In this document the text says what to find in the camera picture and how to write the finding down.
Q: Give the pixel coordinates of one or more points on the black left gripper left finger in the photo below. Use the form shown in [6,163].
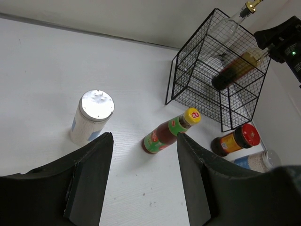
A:
[66,192]

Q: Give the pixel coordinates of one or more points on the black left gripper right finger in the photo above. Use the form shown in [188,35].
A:
[221,193]

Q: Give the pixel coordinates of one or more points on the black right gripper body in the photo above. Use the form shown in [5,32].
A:
[283,41]

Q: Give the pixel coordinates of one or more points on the dark soy sauce bottle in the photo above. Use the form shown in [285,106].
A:
[239,67]

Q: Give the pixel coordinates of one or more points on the clear glass oil bottle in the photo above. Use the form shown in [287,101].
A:
[230,26]

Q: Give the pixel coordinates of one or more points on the right white salt jar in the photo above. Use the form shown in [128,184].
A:
[262,162]

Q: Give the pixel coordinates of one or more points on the white salt jar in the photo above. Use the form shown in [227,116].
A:
[95,108]
[262,162]

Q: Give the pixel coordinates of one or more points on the right red lid jar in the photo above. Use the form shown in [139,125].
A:
[243,137]

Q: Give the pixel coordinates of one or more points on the yellow cap sauce bottle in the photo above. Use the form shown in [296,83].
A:
[166,133]

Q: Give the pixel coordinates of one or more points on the left white salt jar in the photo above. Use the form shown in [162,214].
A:
[95,108]

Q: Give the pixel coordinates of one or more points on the black wire rack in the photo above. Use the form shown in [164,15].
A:
[231,107]

